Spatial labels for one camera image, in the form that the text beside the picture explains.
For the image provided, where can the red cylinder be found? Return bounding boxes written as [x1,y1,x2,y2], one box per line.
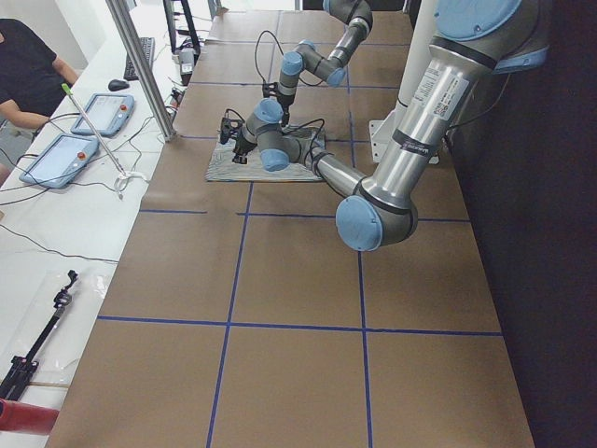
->
[0,399,59,436]

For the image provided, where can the black keyboard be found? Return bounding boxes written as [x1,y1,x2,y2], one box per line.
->
[123,36,157,81]

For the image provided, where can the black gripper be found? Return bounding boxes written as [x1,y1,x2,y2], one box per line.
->
[219,109,255,164]
[261,82,295,125]

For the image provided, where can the black computer mouse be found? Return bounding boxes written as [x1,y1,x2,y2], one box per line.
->
[107,79,130,91]

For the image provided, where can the person in black shirt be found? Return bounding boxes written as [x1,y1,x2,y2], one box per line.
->
[1,19,78,130]

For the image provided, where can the near blue teach pendant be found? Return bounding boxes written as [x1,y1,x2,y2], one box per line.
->
[19,133,99,189]

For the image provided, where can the aluminium frame post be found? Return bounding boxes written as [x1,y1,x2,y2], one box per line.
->
[105,0,175,142]

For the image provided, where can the far blue teach pendant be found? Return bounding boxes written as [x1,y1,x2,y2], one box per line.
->
[85,93,135,138]

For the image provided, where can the navy white striped polo shirt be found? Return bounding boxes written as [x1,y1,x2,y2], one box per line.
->
[205,136,321,182]

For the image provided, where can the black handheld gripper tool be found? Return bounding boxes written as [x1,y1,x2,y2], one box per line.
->
[1,270,78,401]

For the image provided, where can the blue teach pendant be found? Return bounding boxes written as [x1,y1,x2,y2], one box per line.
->
[19,133,99,189]
[85,93,135,138]

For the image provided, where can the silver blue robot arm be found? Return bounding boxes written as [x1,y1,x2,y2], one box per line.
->
[262,1,373,127]
[219,1,551,251]

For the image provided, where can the green tipped metal rod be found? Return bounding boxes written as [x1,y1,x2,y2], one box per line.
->
[61,83,128,180]

